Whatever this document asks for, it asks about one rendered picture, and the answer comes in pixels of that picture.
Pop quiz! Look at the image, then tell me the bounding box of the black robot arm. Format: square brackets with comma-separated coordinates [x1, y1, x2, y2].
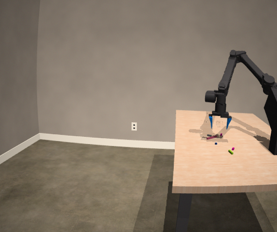
[205, 50, 277, 112]

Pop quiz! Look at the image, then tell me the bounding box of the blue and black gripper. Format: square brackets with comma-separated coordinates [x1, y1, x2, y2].
[209, 103, 232, 129]

